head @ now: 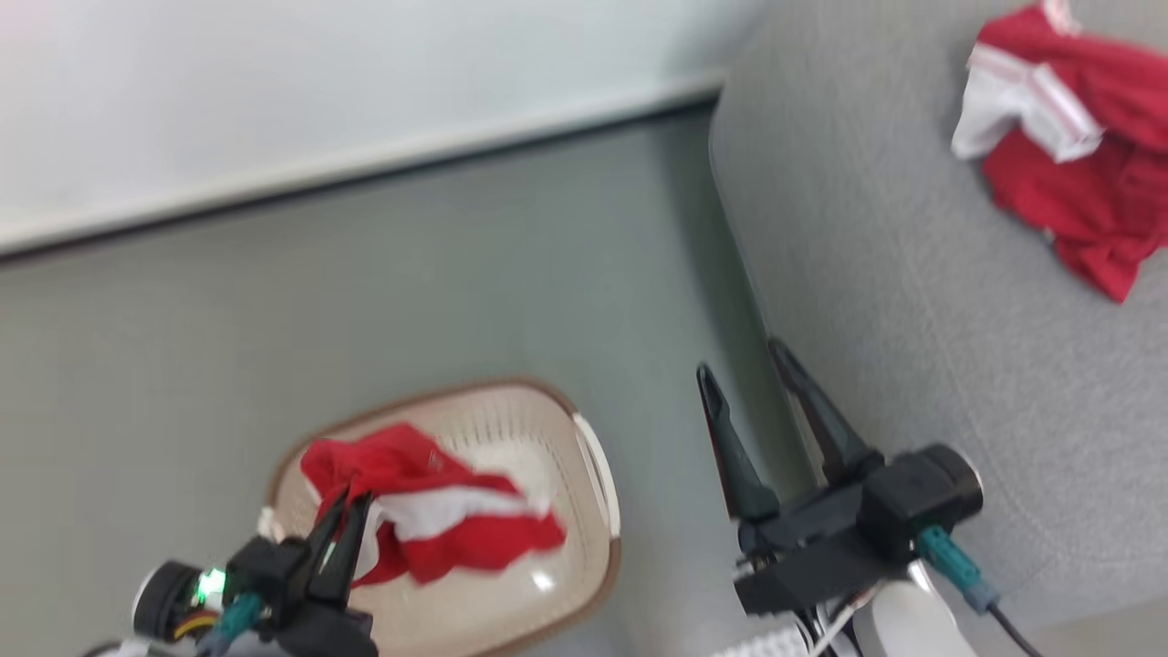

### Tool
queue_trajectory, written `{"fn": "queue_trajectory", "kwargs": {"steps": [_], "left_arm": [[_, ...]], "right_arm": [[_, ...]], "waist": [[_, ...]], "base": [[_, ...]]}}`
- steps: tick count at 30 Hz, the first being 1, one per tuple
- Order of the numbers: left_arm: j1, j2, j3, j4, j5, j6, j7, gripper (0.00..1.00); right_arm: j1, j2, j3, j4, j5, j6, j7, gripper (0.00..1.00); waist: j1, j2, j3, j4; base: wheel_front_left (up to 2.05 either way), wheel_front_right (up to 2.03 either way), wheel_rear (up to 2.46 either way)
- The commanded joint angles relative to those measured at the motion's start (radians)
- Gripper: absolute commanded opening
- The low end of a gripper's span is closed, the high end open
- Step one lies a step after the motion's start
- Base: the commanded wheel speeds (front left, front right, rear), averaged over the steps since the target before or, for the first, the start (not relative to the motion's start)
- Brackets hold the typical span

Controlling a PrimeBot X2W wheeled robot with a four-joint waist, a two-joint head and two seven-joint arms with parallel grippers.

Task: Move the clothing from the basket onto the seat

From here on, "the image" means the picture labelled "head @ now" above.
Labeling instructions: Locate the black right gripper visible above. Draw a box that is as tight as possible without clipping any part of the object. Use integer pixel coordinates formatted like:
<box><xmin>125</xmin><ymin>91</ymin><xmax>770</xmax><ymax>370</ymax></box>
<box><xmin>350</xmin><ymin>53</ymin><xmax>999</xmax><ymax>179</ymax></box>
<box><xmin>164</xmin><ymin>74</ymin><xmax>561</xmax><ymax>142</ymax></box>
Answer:
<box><xmin>696</xmin><ymin>339</ymin><xmax>913</xmax><ymax>618</ymax></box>

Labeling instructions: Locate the red garment with striped cuff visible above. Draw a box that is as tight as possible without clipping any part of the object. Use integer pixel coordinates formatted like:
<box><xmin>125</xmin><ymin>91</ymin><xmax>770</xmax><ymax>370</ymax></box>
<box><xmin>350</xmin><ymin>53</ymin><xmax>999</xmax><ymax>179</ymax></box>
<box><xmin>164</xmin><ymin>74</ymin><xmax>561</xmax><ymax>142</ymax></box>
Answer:
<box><xmin>950</xmin><ymin>0</ymin><xmax>1168</xmax><ymax>305</ymax></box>

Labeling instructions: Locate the light grey fabric sofa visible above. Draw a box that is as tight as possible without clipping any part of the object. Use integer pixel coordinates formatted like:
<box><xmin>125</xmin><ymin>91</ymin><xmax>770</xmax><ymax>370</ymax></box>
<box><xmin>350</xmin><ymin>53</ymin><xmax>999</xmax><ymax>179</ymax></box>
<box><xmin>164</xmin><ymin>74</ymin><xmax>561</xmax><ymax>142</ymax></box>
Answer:
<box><xmin>709</xmin><ymin>0</ymin><xmax>1168</xmax><ymax>632</ymax></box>

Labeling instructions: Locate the teal plug black cable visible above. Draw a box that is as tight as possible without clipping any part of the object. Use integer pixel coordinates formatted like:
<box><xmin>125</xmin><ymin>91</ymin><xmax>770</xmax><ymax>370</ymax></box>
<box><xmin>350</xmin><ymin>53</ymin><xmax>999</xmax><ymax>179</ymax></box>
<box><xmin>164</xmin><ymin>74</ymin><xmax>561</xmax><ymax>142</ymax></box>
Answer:
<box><xmin>915</xmin><ymin>524</ymin><xmax>1043</xmax><ymax>657</ymax></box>
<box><xmin>194</xmin><ymin>591</ymin><xmax>267</xmax><ymax>657</ymax></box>

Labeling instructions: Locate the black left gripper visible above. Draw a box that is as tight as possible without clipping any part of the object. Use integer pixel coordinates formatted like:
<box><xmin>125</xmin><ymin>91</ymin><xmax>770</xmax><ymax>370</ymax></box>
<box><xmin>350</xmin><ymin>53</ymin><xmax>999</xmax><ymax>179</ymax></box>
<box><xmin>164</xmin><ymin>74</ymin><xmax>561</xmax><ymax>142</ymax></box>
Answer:
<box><xmin>226</xmin><ymin>489</ymin><xmax>381</xmax><ymax>657</ymax></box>

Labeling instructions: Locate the thin white cable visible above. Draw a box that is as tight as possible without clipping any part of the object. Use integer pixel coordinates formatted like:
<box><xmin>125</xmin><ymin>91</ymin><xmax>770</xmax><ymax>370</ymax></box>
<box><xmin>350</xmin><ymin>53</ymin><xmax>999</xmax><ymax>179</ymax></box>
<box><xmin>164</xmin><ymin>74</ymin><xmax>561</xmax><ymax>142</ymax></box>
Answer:
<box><xmin>803</xmin><ymin>589</ymin><xmax>879</xmax><ymax>657</ymax></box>

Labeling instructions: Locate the red garment with white panel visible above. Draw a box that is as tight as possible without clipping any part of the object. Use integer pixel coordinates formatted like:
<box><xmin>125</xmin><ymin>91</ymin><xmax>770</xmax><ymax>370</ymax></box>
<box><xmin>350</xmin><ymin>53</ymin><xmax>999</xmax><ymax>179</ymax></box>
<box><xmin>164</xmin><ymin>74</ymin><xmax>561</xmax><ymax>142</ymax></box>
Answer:
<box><xmin>300</xmin><ymin>422</ymin><xmax>568</xmax><ymax>588</ymax></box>

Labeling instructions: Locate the cream perforated laundry basket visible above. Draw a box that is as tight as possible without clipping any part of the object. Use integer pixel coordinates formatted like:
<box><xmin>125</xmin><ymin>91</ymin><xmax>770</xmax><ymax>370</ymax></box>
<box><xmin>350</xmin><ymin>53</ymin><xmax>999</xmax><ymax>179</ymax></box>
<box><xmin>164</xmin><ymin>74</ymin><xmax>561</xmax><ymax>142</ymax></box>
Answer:
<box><xmin>264</xmin><ymin>376</ymin><xmax>624</xmax><ymax>657</ymax></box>

